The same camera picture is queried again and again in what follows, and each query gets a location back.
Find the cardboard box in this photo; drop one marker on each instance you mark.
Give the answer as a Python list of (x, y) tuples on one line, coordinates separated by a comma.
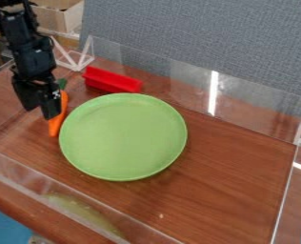
[(51, 14)]

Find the clear acrylic enclosure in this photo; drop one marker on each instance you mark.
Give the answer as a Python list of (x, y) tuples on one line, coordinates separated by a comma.
[(231, 190)]

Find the clear acrylic triangle bracket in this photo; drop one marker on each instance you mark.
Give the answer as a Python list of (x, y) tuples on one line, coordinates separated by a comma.
[(73, 60)]

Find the green plate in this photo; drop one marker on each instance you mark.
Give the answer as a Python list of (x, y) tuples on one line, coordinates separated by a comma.
[(123, 136)]

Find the orange toy carrot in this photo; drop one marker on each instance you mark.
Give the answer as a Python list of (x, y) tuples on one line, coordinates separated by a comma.
[(56, 121)]

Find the red plastic block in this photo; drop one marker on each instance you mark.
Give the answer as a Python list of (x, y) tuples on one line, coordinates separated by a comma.
[(108, 81)]

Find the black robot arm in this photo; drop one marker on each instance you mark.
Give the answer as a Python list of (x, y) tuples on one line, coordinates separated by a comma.
[(33, 82)]

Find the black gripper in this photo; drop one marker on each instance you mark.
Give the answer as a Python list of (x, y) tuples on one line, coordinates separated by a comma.
[(33, 66)]

